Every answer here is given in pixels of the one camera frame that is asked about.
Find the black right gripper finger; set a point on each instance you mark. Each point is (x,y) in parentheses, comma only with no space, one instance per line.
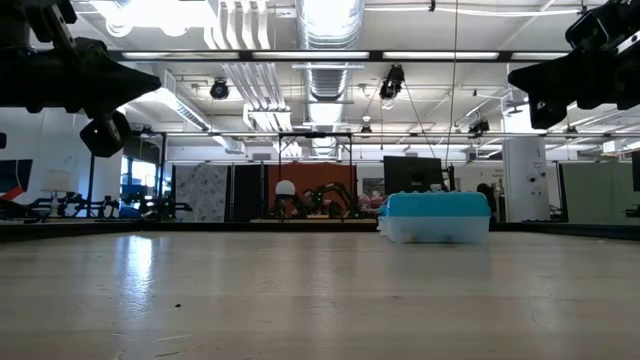
(552,110)
(550,77)

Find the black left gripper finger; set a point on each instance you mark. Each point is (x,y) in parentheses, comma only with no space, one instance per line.
(112,67)
(120,95)

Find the blue plastic box lid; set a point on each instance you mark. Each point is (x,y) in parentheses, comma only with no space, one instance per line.
(435,205)

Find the clear plastic supply box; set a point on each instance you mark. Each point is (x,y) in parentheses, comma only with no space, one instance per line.
(435,230)

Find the background robot arm blue base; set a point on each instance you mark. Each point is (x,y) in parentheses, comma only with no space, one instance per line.
(155,205)

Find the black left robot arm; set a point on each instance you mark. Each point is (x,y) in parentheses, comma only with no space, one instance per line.
(10,25)

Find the white round column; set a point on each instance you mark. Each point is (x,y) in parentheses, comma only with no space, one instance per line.
(525,180)

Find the green partition panel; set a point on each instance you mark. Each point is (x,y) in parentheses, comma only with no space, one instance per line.
(595,190)

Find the black ceiling spotlight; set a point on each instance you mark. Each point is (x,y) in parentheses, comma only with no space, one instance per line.
(219,89)
(391,82)

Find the table lamp white shade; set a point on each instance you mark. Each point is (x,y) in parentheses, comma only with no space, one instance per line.
(56,181)

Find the background black robot arms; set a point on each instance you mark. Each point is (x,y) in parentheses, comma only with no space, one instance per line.
(75,202)

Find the marble patterned panel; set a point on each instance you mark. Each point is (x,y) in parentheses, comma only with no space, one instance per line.
(200,187)

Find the black computer monitor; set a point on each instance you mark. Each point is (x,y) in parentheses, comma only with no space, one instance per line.
(410,172)

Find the black partition panel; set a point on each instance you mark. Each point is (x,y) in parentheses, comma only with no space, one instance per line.
(248,192)

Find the white globe lamp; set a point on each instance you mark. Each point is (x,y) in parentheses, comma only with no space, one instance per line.
(285,188)

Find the orange partition panel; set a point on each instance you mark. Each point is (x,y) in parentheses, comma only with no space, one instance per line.
(320,172)

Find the background robot arms green lights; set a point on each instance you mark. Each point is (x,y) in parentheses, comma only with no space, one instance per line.
(325,197)

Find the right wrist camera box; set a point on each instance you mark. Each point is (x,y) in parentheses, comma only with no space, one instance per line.
(600,25)

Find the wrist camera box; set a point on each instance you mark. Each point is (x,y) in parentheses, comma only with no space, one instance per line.
(50,20)
(600,25)

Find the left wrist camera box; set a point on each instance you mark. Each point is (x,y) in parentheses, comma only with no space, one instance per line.
(50,20)

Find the black metal stand frame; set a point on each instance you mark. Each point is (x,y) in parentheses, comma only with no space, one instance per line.
(91,185)

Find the dark wall monitor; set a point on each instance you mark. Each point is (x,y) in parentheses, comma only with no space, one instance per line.
(15,174)

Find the black table border rail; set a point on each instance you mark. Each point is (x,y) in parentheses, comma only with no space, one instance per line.
(200,229)

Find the black overhead frame bar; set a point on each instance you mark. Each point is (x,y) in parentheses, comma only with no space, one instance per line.
(376,55)

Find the silver ventilation duct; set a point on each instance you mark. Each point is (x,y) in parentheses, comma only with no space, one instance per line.
(327,25)

